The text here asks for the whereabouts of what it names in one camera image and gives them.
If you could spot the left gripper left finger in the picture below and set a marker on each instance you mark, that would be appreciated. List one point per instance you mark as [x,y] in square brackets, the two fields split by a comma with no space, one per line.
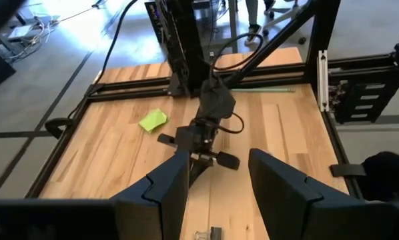
[86,220]

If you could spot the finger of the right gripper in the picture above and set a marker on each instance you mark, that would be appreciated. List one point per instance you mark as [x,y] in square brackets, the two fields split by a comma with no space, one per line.
[227,160]
[167,140]

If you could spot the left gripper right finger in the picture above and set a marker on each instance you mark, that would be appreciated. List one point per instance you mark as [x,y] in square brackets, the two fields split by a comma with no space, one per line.
[319,220]

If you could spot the black binder clip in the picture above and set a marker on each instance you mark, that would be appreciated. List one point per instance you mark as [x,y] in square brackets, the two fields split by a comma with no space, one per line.
[216,233]

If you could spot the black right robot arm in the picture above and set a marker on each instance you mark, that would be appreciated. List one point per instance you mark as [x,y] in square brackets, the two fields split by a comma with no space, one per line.
[186,50]

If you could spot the white office chair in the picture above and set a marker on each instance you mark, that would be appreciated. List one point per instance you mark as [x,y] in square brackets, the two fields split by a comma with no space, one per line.
[286,16]

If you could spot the light green pencil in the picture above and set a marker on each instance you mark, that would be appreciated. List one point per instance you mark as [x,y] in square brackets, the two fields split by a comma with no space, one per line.
[263,90]

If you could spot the black rack with white labels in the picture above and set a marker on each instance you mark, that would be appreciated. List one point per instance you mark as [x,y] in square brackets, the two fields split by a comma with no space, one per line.
[366,100]

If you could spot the person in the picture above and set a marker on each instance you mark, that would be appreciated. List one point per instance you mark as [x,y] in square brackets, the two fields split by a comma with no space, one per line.
[253,16]

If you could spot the black aluminium table frame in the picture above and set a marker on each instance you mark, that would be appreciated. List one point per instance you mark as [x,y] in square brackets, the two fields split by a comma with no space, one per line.
[129,88]

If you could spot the silver metal bracket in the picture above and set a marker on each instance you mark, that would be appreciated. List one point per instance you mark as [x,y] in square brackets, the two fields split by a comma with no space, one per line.
[323,80]

